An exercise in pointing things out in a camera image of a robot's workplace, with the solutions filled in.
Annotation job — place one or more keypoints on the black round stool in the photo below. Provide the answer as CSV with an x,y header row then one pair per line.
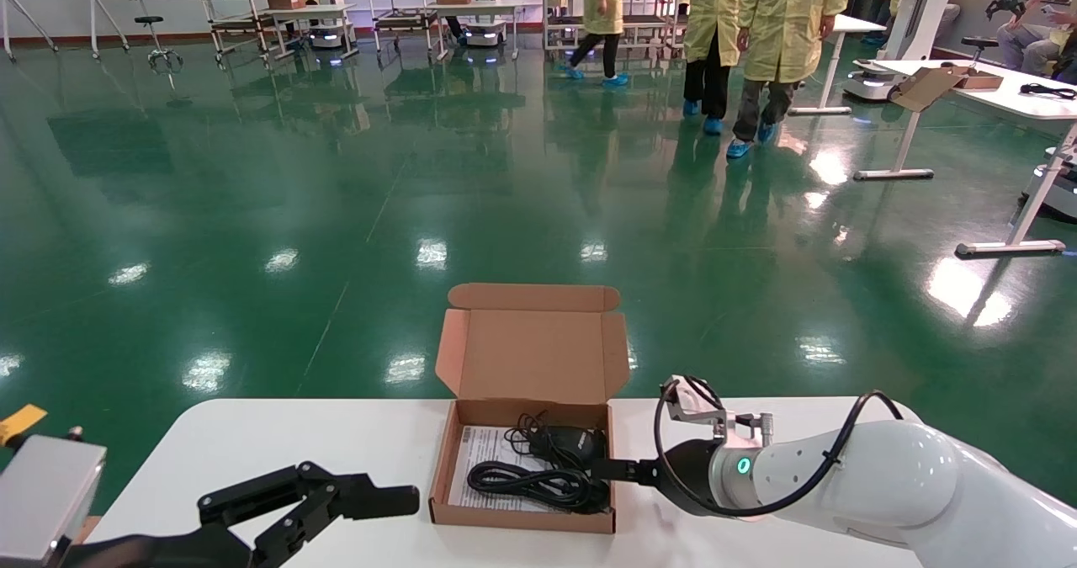
x,y
150,21
976,42

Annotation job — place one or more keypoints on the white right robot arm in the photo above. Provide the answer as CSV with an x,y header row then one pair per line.
x,y
883,484

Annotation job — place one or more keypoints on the brown cardboard storage box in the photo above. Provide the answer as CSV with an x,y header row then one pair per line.
x,y
530,358

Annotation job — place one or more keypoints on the long white table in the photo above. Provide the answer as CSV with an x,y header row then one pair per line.
x,y
1010,97

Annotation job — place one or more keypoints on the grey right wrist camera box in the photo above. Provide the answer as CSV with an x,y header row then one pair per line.
x,y
702,412

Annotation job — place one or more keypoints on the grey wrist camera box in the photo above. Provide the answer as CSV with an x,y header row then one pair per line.
x,y
42,501
702,412

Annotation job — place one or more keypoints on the white printed manual sheet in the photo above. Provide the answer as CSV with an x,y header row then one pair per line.
x,y
484,450

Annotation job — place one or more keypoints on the black power adapter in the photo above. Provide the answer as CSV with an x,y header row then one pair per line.
x,y
576,446

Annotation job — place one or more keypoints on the tall white robot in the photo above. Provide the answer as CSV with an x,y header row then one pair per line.
x,y
917,13

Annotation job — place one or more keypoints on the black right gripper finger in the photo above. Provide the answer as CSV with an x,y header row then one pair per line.
x,y
631,470

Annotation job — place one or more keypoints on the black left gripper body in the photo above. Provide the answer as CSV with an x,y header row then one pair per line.
x,y
168,551

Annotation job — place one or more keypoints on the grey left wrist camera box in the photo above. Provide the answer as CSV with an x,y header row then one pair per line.
x,y
42,501

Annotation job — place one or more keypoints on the white standing desk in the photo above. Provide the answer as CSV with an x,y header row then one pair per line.
x,y
867,23

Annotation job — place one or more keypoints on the white work table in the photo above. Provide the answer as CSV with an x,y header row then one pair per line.
x,y
307,10
475,6

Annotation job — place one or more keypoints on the metal trolley cart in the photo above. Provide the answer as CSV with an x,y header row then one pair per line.
x,y
404,21
231,23

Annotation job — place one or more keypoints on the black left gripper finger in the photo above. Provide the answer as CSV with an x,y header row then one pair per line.
x,y
294,528
269,484

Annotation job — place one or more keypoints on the metal shelf rack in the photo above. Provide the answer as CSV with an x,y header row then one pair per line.
x,y
559,21

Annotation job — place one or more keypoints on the seated person in yellow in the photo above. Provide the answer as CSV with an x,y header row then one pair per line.
x,y
1031,42

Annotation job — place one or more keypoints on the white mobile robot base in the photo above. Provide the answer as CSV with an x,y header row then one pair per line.
x,y
485,36
326,36
1060,193

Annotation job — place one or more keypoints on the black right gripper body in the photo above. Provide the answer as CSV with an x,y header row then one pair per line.
x,y
686,475

